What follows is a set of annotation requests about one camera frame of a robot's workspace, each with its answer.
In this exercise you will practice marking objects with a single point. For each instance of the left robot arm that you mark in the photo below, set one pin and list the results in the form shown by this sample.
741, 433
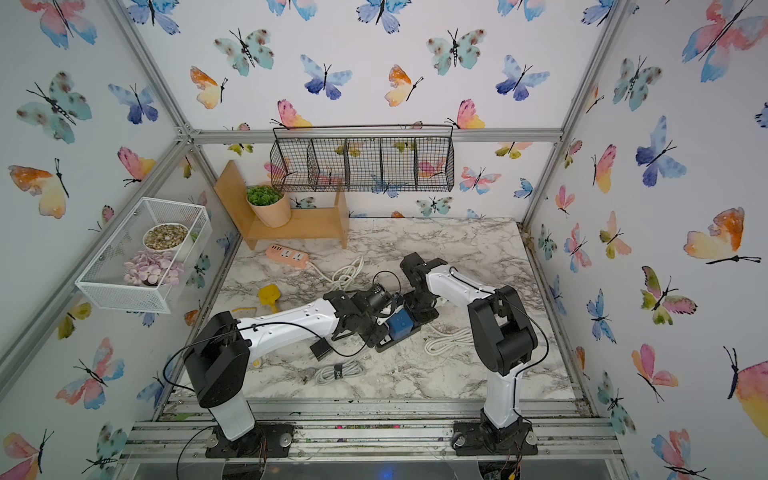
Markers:
217, 361

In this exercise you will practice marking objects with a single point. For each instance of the black wire basket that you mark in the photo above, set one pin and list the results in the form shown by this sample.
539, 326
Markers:
379, 159

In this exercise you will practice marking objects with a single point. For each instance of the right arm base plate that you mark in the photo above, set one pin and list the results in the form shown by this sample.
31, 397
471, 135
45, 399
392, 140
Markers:
484, 439

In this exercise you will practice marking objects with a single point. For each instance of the potted green plant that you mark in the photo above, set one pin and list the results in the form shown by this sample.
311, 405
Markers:
270, 205

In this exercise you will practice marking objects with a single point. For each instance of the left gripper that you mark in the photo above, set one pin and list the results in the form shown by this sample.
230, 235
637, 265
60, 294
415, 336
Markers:
375, 338

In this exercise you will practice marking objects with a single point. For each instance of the black power strip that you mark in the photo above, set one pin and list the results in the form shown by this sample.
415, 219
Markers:
387, 342

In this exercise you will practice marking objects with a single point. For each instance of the yellow toy shovel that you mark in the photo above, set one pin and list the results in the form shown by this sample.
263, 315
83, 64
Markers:
268, 297

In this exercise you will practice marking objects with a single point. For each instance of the pink succulent flowers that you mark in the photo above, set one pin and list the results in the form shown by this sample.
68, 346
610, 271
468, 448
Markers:
153, 269

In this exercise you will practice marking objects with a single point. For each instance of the bowl of pebbles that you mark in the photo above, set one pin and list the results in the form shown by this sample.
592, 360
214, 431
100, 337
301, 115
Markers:
165, 237

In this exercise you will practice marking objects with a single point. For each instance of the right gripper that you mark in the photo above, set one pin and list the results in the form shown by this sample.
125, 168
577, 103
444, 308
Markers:
427, 315

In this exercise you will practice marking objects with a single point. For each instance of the wooden shelf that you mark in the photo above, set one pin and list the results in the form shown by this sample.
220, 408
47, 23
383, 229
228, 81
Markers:
318, 223

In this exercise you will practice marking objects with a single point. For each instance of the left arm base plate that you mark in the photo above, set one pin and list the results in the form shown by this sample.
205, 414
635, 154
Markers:
265, 441

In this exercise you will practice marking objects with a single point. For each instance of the pink power strip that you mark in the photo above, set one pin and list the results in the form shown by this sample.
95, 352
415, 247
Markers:
287, 256

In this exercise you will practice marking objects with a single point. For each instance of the blue plug adapter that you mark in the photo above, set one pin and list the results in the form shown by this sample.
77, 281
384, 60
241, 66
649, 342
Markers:
400, 325

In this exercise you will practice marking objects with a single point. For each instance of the cable bundle of black strip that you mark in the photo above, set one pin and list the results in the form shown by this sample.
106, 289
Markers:
330, 373

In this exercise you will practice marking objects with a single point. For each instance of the black plug adapter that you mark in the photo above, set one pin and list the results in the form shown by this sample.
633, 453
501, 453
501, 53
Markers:
321, 349

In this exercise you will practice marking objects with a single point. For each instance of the white wire basket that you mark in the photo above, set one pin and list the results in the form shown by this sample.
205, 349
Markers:
101, 281

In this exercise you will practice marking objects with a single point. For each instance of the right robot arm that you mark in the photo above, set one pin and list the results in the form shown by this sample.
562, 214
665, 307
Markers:
503, 335

